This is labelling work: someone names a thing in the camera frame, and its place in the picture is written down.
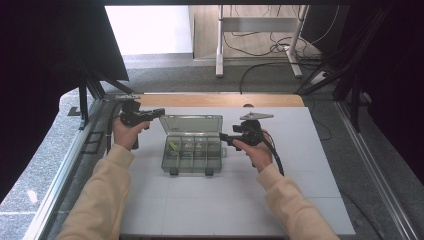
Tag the person's right hand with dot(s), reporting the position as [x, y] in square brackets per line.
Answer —
[260, 155]

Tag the aluminium floor rail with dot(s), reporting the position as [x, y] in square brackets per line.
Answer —
[58, 180]
[376, 170]

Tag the person's left hand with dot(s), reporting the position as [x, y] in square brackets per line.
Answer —
[125, 136]

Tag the grey clear compartment box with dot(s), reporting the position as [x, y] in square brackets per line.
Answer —
[193, 160]

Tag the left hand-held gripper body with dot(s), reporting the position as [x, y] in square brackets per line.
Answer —
[131, 116]

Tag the black curtain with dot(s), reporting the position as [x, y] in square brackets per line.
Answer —
[400, 83]
[33, 66]

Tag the white desk frame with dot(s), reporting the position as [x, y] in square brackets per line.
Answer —
[219, 50]

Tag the white power strip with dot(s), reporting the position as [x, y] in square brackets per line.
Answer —
[319, 77]

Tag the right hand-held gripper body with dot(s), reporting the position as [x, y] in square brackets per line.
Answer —
[251, 133]

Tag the black metal stand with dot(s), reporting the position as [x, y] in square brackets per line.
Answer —
[355, 100]
[83, 100]

